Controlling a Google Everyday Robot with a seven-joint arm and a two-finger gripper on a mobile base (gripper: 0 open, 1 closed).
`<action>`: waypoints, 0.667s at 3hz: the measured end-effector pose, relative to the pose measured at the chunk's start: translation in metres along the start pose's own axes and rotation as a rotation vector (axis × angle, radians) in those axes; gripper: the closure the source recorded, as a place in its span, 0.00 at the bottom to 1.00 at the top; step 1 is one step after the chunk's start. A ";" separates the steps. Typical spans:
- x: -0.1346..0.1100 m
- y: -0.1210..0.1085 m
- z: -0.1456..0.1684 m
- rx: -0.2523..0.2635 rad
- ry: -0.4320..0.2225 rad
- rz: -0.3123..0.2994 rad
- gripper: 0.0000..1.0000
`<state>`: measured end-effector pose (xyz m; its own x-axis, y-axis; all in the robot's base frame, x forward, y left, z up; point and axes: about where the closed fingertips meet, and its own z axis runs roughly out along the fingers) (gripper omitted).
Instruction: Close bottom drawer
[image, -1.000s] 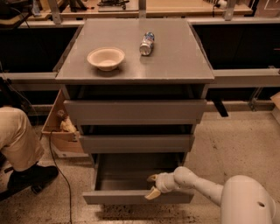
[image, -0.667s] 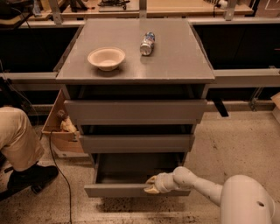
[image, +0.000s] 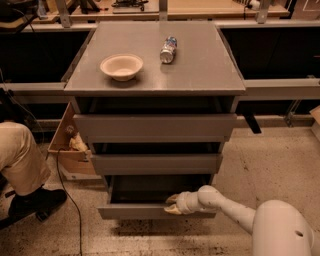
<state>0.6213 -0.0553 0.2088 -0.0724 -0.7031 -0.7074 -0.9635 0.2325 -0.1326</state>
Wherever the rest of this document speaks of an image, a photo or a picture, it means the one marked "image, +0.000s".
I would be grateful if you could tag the small doll in crate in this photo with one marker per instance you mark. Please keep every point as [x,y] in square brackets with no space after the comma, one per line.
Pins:
[75,142]

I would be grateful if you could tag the grey drawer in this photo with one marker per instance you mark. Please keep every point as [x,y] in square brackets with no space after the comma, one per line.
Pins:
[157,158]
[154,120]
[144,196]

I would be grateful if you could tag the grey drawer cabinet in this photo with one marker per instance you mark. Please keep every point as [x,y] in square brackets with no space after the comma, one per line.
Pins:
[156,99]

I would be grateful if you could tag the grey top drawer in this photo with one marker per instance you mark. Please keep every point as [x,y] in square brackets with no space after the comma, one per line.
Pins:
[154,120]

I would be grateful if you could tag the wooden workbench in background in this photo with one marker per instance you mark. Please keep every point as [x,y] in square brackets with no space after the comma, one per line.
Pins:
[171,9]

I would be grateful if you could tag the crushed soda can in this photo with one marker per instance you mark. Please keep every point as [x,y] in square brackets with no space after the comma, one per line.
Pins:
[168,50]

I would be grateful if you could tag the black shoe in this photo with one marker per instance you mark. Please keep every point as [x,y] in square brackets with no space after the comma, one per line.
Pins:
[41,200]

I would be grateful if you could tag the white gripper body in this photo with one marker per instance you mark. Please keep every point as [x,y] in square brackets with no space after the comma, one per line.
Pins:
[182,202]

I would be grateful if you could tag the grey bottom drawer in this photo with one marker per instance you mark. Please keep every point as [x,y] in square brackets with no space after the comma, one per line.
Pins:
[144,196]

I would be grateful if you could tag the grey middle drawer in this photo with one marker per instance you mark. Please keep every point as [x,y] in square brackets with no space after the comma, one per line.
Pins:
[157,158]

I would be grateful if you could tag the person's beige trouser leg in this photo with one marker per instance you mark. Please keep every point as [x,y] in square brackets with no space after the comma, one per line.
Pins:
[21,161]

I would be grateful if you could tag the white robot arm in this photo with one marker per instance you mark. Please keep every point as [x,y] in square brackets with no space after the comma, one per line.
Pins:
[277,228]

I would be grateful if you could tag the beige paper bowl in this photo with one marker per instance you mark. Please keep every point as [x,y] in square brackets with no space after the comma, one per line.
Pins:
[121,67]

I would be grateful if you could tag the grey metal rail frame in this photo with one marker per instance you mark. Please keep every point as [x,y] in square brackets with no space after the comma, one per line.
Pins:
[280,88]

